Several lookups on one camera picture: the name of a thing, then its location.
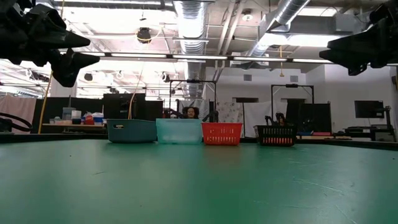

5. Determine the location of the black desk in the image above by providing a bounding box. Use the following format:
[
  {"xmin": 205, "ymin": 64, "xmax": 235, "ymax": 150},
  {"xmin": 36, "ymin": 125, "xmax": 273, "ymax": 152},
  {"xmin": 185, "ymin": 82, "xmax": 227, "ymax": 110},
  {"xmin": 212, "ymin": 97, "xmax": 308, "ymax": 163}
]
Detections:
[{"xmin": 343, "ymin": 124, "xmax": 397, "ymax": 142}]

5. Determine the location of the black plastic basket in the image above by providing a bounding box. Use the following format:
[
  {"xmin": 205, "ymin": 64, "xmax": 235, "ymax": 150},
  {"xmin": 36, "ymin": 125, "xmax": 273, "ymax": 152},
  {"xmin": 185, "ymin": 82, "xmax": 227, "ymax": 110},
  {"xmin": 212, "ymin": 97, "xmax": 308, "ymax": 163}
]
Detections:
[{"xmin": 254, "ymin": 124, "xmax": 299, "ymax": 147}]

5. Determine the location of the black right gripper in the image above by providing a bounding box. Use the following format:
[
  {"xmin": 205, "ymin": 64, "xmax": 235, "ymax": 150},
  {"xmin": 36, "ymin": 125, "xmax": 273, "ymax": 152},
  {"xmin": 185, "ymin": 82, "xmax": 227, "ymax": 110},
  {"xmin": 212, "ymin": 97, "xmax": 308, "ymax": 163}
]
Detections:
[{"xmin": 318, "ymin": 1, "xmax": 398, "ymax": 77}]

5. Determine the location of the person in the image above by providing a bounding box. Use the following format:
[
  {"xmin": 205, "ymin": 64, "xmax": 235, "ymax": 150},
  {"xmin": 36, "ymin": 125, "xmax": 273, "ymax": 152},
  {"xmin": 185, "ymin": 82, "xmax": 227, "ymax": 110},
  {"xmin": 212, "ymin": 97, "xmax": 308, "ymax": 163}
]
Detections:
[
  {"xmin": 274, "ymin": 112, "xmax": 287, "ymax": 126},
  {"xmin": 182, "ymin": 106, "xmax": 200, "ymax": 119}
]

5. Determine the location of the black stand frame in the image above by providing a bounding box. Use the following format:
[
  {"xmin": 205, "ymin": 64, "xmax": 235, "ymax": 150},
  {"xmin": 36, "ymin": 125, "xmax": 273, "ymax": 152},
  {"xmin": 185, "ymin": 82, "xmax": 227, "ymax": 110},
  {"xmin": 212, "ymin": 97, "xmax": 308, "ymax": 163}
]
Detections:
[
  {"xmin": 169, "ymin": 79, "xmax": 218, "ymax": 123},
  {"xmin": 271, "ymin": 83, "xmax": 315, "ymax": 125}
]

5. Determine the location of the black computer monitor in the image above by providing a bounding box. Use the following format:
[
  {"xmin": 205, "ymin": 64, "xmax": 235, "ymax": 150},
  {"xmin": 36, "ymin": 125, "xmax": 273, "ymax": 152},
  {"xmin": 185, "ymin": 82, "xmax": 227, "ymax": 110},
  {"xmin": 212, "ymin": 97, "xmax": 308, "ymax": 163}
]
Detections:
[{"xmin": 354, "ymin": 100, "xmax": 385, "ymax": 119}]

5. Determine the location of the white round column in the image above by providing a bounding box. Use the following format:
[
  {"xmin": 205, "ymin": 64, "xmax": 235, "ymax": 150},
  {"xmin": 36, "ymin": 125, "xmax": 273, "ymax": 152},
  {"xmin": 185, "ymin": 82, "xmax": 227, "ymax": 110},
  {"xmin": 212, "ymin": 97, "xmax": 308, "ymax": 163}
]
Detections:
[{"xmin": 49, "ymin": 79, "xmax": 78, "ymax": 98}]

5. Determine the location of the red plastic basket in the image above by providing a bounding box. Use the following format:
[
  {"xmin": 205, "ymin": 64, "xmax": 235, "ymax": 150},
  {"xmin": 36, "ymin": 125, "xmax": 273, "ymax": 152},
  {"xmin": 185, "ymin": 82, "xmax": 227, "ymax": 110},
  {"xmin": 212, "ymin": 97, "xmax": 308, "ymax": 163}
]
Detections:
[{"xmin": 201, "ymin": 122, "xmax": 244, "ymax": 146}]

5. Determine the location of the pink hanging cloth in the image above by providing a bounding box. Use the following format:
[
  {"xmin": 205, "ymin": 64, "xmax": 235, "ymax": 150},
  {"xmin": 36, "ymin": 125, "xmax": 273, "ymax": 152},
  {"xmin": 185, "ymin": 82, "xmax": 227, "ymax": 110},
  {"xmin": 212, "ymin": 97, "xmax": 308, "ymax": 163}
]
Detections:
[{"xmin": 0, "ymin": 95, "xmax": 37, "ymax": 134}]

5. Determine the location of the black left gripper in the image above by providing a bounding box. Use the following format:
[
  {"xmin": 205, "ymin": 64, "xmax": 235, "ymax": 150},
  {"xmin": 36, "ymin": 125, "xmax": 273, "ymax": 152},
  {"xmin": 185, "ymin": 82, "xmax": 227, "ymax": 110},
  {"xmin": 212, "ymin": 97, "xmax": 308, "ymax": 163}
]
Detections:
[{"xmin": 0, "ymin": 0, "xmax": 101, "ymax": 88}]

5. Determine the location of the patterned white hanging cloth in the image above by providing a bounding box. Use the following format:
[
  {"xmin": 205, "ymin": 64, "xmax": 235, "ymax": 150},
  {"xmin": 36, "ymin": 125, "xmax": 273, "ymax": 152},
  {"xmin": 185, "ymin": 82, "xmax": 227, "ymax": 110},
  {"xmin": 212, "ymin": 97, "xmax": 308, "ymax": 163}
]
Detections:
[{"xmin": 216, "ymin": 102, "xmax": 244, "ymax": 123}]

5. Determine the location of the black ceiling dome device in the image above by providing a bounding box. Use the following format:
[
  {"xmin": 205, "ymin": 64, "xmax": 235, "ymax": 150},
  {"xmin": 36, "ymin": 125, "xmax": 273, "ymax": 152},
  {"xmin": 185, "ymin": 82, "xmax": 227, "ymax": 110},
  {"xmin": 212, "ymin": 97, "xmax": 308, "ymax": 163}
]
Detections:
[{"xmin": 136, "ymin": 27, "xmax": 152, "ymax": 44}]

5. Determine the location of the white hanging sheet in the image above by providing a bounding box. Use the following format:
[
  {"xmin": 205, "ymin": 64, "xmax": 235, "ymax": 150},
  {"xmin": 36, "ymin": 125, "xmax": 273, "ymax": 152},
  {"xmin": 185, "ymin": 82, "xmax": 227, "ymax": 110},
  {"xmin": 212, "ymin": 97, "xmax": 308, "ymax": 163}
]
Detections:
[{"xmin": 243, "ymin": 101, "xmax": 289, "ymax": 138}]

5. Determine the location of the grey-blue plastic bin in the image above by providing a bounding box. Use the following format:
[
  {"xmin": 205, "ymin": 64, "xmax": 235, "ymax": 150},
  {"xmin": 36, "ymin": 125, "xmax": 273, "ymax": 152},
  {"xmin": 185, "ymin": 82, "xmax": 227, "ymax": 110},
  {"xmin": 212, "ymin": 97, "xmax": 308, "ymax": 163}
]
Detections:
[{"xmin": 106, "ymin": 118, "xmax": 158, "ymax": 144}]

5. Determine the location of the silver spiral ceiling duct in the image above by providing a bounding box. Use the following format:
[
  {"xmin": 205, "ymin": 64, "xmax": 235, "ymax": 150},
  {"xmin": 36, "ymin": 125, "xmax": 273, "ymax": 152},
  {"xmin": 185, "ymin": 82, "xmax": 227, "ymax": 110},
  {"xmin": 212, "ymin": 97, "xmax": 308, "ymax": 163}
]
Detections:
[
  {"xmin": 247, "ymin": 0, "xmax": 312, "ymax": 58},
  {"xmin": 172, "ymin": 0, "xmax": 208, "ymax": 99}
]

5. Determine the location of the thin yellow hanging cable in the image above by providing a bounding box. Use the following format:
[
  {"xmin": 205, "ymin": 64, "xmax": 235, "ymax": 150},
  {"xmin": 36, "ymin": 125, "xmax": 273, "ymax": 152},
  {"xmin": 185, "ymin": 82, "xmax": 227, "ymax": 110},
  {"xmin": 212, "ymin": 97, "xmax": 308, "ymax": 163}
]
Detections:
[{"xmin": 127, "ymin": 62, "xmax": 144, "ymax": 120}]

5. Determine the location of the black equipment panel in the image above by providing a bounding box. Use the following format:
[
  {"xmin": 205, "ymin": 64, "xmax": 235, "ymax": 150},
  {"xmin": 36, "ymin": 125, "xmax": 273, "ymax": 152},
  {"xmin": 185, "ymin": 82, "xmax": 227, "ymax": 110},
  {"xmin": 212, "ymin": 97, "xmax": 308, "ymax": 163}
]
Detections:
[{"xmin": 285, "ymin": 98, "xmax": 333, "ymax": 133}]

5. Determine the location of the teal translucent plastic bin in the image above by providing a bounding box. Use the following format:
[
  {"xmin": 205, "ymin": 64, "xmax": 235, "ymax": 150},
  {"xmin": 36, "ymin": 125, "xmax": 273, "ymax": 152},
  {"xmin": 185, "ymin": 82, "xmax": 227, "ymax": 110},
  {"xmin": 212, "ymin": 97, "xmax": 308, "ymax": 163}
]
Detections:
[{"xmin": 155, "ymin": 118, "xmax": 203, "ymax": 145}]

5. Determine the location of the black room partition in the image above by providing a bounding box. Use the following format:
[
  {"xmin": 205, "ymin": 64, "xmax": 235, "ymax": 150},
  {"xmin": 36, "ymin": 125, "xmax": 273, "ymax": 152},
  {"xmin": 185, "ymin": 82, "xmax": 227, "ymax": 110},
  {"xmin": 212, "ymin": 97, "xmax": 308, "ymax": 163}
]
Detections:
[{"xmin": 33, "ymin": 92, "xmax": 164, "ymax": 134}]

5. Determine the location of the white storage box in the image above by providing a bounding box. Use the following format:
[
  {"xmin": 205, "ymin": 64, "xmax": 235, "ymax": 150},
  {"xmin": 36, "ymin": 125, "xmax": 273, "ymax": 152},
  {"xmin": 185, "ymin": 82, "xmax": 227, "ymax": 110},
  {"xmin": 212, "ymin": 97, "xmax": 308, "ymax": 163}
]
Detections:
[{"xmin": 62, "ymin": 107, "xmax": 82, "ymax": 124}]

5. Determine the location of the long overhead light bar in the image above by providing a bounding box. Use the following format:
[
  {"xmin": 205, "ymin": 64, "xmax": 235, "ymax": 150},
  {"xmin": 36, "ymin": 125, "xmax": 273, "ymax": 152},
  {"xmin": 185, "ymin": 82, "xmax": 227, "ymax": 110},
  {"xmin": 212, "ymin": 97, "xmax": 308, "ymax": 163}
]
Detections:
[{"xmin": 58, "ymin": 51, "xmax": 398, "ymax": 67}]

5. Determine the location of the wooden workbench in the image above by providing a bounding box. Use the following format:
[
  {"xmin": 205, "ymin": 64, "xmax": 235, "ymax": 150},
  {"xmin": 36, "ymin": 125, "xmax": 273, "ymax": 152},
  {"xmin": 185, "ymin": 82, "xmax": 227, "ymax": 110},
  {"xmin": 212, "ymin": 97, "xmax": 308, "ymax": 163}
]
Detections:
[{"xmin": 42, "ymin": 123, "xmax": 108, "ymax": 129}]

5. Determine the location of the yellow hanging cord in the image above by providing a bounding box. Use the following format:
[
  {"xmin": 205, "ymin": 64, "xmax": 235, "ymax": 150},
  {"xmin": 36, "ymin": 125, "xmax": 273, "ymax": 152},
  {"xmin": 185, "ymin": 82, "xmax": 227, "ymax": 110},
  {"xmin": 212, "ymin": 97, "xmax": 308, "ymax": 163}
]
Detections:
[{"xmin": 37, "ymin": 0, "xmax": 67, "ymax": 134}]

